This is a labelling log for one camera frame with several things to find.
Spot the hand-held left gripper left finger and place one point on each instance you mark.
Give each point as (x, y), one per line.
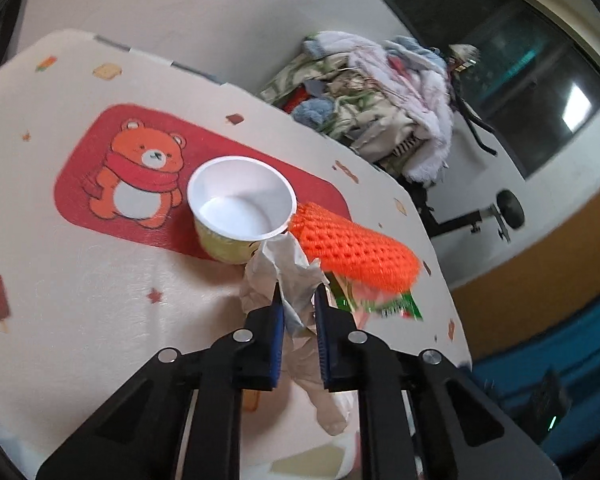
(277, 340)

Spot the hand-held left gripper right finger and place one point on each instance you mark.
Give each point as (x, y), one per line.
(322, 345)

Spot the white plastic bag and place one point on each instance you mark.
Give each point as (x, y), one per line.
(292, 280)

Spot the green snack wrapper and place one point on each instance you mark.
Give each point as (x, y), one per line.
(405, 307)

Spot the orange foam fruit net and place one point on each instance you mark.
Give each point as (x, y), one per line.
(360, 250)

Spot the white paper cup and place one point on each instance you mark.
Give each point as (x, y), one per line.
(230, 215)

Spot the blue cloth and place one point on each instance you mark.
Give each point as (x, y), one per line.
(580, 350)

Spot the black exercise bike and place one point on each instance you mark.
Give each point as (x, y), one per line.
(460, 222)

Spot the bear printed table mat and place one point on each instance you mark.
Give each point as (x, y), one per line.
(80, 270)

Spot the pile of clothes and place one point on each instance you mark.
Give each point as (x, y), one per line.
(380, 110)

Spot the small white grey bundle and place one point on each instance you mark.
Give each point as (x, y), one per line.
(462, 56)

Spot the dark framed window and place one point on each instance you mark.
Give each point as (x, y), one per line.
(530, 60)

